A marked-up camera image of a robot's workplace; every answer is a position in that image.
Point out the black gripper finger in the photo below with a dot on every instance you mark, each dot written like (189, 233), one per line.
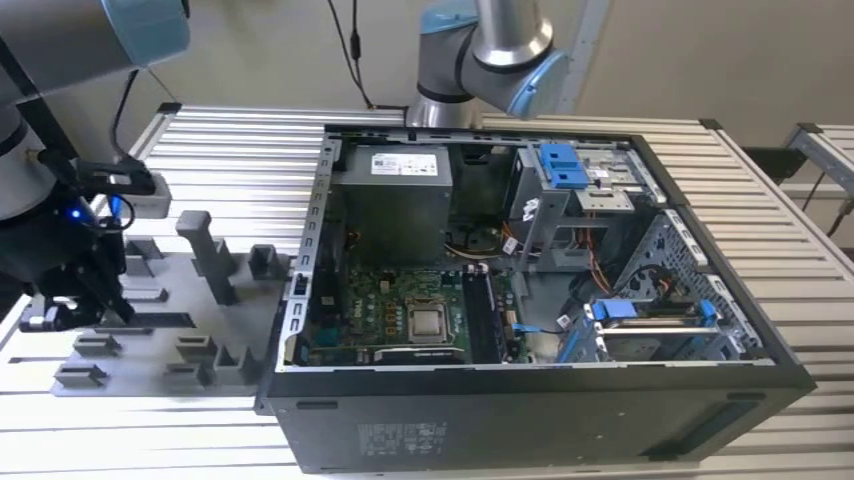
(67, 315)
(110, 300)

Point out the black RAM stick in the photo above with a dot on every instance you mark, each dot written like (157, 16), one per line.
(167, 320)

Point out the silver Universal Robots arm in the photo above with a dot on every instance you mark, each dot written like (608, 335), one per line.
(60, 40)

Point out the grey plastic parts rack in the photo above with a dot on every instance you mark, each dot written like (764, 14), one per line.
(254, 325)

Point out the black table corner cap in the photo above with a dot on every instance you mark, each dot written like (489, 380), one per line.
(713, 124)
(170, 107)

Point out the green motherboard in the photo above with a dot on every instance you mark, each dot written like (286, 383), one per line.
(374, 310)

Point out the grey power supply unit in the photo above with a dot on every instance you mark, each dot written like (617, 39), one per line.
(394, 215)

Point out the metal CPU socket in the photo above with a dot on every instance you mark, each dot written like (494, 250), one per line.
(427, 303)

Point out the black graphics card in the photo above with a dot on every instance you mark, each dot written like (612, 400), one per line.
(421, 355)

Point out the silver CPU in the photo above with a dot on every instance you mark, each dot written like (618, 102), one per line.
(427, 326)

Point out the black open PC case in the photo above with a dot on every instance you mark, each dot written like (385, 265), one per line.
(467, 425)

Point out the blue plastic drive latch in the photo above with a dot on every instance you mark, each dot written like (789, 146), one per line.
(561, 165)

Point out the blue disk carrier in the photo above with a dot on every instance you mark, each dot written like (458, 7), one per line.
(614, 309)

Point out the silver metal drive cage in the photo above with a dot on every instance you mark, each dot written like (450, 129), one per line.
(601, 200)

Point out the black chair back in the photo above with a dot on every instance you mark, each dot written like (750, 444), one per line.
(774, 162)

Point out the metal slat side table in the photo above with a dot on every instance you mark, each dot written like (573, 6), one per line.
(834, 145)

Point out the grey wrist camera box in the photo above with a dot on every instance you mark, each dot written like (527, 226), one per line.
(150, 200)

